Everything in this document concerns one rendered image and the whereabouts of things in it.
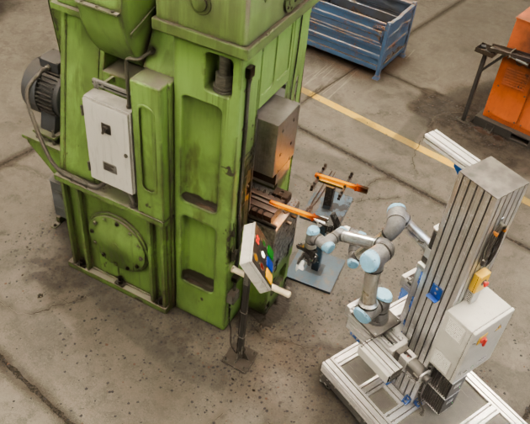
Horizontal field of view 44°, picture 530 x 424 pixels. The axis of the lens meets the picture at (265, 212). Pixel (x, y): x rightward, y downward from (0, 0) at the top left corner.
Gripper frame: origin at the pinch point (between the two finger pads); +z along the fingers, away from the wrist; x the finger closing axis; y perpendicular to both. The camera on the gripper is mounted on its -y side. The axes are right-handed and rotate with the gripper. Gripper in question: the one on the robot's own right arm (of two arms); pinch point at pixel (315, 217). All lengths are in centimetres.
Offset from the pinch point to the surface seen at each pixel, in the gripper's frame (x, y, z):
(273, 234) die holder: -16.1, 13.5, 22.9
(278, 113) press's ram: -5, -75, 31
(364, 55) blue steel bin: 370, 81, 101
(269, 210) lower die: -7.4, 2.6, 31.3
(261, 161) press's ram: -17, -45, 35
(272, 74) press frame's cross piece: 1, -97, 38
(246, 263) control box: -74, -16, 12
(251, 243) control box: -60, -18, 17
